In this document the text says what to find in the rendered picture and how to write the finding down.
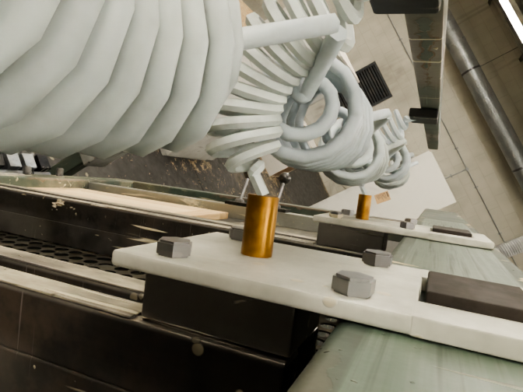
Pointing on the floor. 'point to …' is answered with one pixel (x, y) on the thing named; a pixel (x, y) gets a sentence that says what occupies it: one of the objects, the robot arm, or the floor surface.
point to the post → (71, 166)
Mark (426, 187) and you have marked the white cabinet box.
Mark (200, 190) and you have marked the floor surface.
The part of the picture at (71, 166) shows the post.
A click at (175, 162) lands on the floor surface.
